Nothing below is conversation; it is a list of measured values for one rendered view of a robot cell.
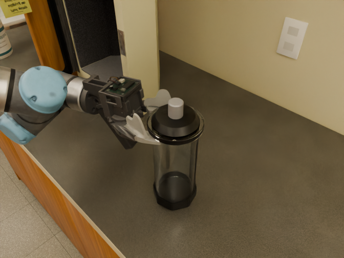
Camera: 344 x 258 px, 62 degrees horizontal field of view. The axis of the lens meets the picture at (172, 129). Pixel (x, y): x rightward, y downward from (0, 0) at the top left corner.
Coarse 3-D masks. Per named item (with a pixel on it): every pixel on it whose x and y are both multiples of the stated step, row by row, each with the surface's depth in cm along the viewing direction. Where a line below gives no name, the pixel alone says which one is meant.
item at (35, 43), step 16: (0, 0) 79; (16, 0) 81; (32, 0) 84; (0, 16) 81; (16, 16) 83; (32, 16) 86; (48, 16) 89; (0, 32) 83; (16, 32) 86; (32, 32) 88; (48, 32) 91; (0, 48) 85; (16, 48) 88; (32, 48) 91; (48, 48) 94; (0, 64) 88; (16, 64) 91; (32, 64) 94; (48, 64) 97
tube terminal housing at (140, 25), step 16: (128, 0) 70; (144, 0) 73; (128, 16) 72; (144, 16) 75; (128, 32) 74; (144, 32) 78; (128, 48) 77; (144, 48) 81; (128, 64) 79; (144, 64) 84; (144, 80) 87; (144, 96) 91; (144, 112) 94
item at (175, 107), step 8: (168, 104) 51; (176, 104) 51; (184, 104) 56; (160, 112) 54; (168, 112) 52; (176, 112) 51; (184, 112) 54; (192, 112) 54; (152, 120) 54; (160, 120) 52; (168, 120) 52; (176, 120) 52; (184, 120) 52; (192, 120) 52; (160, 128) 51; (168, 128) 51; (176, 128) 51; (184, 128) 51; (192, 128) 52; (176, 136) 51
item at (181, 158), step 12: (192, 108) 57; (156, 132) 52; (192, 132) 52; (168, 144) 51; (180, 144) 51; (192, 144) 54; (156, 156) 57; (168, 156) 54; (180, 156) 54; (192, 156) 56; (156, 168) 60; (168, 168) 57; (180, 168) 57; (192, 168) 59; (156, 180) 63; (168, 180) 59; (180, 180) 59; (192, 180) 62; (168, 192) 62; (180, 192) 62
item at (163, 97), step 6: (162, 90) 58; (156, 96) 59; (162, 96) 58; (168, 96) 58; (144, 102) 60; (150, 102) 60; (156, 102) 60; (162, 102) 59; (150, 108) 60; (156, 108) 60
